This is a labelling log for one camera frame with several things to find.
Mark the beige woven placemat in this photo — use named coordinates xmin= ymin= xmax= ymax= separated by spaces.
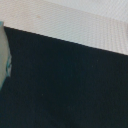
xmin=0 ymin=0 xmax=128 ymax=55

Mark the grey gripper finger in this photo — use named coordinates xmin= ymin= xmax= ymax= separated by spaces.
xmin=0 ymin=21 xmax=12 ymax=88

